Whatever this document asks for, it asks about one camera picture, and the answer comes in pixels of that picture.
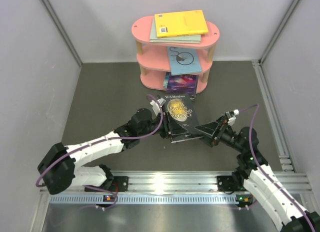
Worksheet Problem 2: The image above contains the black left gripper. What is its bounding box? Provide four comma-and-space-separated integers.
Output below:
138, 111, 188, 139

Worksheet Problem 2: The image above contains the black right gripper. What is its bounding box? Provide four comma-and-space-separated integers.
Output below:
195, 115, 245, 153

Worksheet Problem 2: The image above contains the black book with gold moon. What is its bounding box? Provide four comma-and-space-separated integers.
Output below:
158, 93, 202, 143

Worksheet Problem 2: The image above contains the purple blue cover book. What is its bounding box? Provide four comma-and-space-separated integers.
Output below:
166, 74, 198, 100

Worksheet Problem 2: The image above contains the teal ocean cover book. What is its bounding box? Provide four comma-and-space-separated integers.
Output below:
163, 72, 171, 89

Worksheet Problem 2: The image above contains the light blue thin book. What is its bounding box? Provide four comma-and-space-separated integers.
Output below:
167, 46, 202, 75

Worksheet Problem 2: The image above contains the grey-green book with black circle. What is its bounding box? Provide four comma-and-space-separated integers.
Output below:
149, 19, 201, 44

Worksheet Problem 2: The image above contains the yellow book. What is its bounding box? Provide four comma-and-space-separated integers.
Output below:
154, 10, 209, 38

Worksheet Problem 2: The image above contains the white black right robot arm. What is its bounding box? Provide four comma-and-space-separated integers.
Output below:
196, 115, 320, 232

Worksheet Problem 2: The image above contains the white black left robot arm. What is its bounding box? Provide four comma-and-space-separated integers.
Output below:
36, 108, 188, 195

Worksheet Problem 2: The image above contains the pink three-tier shelf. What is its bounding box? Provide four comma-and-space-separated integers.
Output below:
131, 15, 220, 93

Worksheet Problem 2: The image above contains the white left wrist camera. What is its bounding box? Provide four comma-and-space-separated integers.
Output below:
150, 98, 166, 116

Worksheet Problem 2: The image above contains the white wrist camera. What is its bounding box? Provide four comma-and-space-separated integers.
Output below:
225, 109, 240, 126
150, 98, 166, 116

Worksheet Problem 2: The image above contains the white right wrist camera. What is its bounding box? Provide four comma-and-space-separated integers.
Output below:
225, 109, 240, 126

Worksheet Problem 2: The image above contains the aluminium mounting rail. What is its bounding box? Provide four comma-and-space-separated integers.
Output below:
41, 170, 312, 193

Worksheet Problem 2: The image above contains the perforated grey cable duct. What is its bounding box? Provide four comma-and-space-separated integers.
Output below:
49, 193, 253, 205

